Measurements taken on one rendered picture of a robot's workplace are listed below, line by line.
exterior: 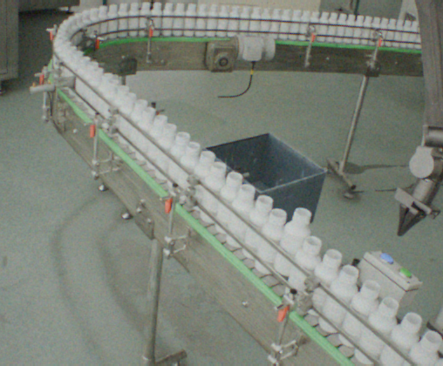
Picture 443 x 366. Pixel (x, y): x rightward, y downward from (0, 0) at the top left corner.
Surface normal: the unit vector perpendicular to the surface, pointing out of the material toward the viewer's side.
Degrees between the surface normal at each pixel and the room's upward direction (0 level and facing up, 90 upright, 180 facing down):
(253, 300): 90
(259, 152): 90
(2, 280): 0
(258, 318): 90
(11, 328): 0
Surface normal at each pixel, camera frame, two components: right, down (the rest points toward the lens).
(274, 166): -0.79, 0.22
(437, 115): -0.63, 0.46
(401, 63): 0.32, 0.53
